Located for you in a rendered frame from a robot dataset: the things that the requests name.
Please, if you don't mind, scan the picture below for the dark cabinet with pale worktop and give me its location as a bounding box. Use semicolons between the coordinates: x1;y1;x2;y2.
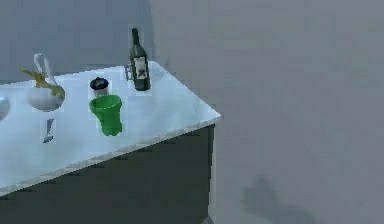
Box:
0;60;224;224

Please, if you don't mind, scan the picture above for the dark green wine bottle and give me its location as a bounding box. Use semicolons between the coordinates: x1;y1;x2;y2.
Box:
129;27;152;92

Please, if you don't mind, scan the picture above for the green plastic cup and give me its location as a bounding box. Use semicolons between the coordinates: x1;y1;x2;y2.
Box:
88;94;124;137

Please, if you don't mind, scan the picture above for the black-lidded small shaker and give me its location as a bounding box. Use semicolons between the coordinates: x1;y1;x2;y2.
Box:
89;76;110;98

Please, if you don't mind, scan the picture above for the grey small utensil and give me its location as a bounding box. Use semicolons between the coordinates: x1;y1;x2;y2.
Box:
42;118;55;144

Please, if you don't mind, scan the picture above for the white round flower vase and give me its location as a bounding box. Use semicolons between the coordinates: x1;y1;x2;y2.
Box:
19;53;66;113

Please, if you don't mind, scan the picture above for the grey round bowl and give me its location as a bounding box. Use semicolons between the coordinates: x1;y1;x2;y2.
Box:
0;96;11;122

